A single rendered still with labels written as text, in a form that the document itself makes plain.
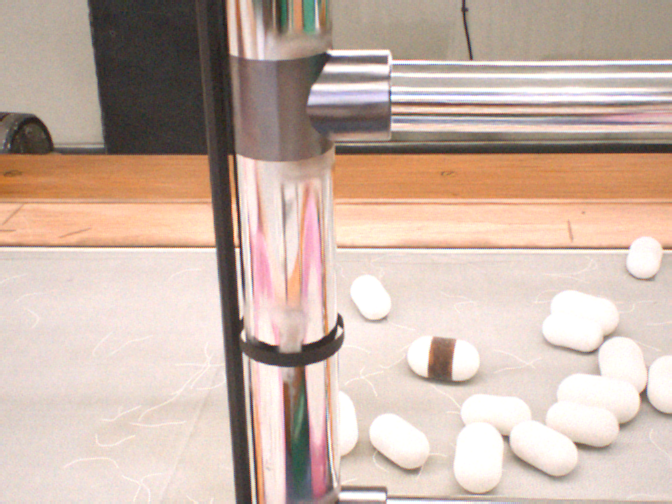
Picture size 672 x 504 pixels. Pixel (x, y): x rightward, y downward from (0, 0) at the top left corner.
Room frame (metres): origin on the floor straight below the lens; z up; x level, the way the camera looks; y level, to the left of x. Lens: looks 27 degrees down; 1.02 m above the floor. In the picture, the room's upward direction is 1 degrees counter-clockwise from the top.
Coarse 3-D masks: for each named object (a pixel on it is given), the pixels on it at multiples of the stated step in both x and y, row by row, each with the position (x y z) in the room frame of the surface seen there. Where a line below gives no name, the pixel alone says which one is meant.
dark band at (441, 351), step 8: (432, 344) 0.42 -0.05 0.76; (440, 344) 0.42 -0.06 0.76; (448, 344) 0.42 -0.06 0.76; (432, 352) 0.42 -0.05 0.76; (440, 352) 0.42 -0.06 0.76; (448, 352) 0.42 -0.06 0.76; (432, 360) 0.42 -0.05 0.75; (440, 360) 0.42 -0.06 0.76; (448, 360) 0.42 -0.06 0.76; (432, 368) 0.42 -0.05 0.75; (440, 368) 0.42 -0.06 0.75; (448, 368) 0.41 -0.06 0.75; (432, 376) 0.42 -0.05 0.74; (440, 376) 0.42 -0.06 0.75; (448, 376) 0.42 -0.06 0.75
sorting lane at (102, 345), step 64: (0, 256) 0.58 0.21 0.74; (64, 256) 0.58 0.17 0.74; (128, 256) 0.58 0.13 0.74; (192, 256) 0.57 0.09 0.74; (384, 256) 0.57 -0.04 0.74; (448, 256) 0.56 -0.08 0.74; (512, 256) 0.56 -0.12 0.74; (576, 256) 0.56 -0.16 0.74; (0, 320) 0.50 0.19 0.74; (64, 320) 0.49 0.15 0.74; (128, 320) 0.49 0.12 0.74; (192, 320) 0.49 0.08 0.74; (384, 320) 0.48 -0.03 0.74; (448, 320) 0.48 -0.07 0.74; (512, 320) 0.48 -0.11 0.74; (640, 320) 0.48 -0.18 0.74; (0, 384) 0.43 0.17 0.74; (64, 384) 0.43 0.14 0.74; (128, 384) 0.43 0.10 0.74; (192, 384) 0.42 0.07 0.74; (384, 384) 0.42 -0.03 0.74; (448, 384) 0.42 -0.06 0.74; (512, 384) 0.42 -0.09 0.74; (0, 448) 0.37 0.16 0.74; (64, 448) 0.37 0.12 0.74; (128, 448) 0.37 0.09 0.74; (192, 448) 0.37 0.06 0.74; (448, 448) 0.37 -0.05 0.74; (576, 448) 0.36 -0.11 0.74; (640, 448) 0.36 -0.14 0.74
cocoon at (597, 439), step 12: (552, 408) 0.37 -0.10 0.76; (564, 408) 0.37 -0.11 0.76; (576, 408) 0.37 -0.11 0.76; (588, 408) 0.37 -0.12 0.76; (600, 408) 0.37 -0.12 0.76; (552, 420) 0.37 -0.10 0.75; (564, 420) 0.37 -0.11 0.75; (576, 420) 0.36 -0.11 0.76; (588, 420) 0.36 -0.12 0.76; (600, 420) 0.36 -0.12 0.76; (612, 420) 0.36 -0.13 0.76; (564, 432) 0.36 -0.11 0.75; (576, 432) 0.36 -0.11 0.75; (588, 432) 0.36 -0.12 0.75; (600, 432) 0.36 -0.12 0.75; (612, 432) 0.36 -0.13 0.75; (600, 444) 0.36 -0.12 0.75
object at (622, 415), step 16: (576, 384) 0.39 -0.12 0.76; (592, 384) 0.39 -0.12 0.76; (608, 384) 0.38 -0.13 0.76; (624, 384) 0.38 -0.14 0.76; (560, 400) 0.39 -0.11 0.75; (576, 400) 0.38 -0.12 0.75; (592, 400) 0.38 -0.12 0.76; (608, 400) 0.38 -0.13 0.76; (624, 400) 0.38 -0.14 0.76; (624, 416) 0.38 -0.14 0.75
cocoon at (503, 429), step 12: (480, 396) 0.38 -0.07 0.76; (492, 396) 0.38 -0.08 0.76; (468, 408) 0.38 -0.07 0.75; (480, 408) 0.37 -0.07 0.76; (492, 408) 0.37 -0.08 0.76; (504, 408) 0.37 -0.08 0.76; (516, 408) 0.37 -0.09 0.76; (528, 408) 0.38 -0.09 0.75; (468, 420) 0.37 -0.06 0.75; (480, 420) 0.37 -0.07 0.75; (492, 420) 0.37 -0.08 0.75; (504, 420) 0.37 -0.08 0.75; (516, 420) 0.37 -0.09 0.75; (504, 432) 0.37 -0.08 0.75
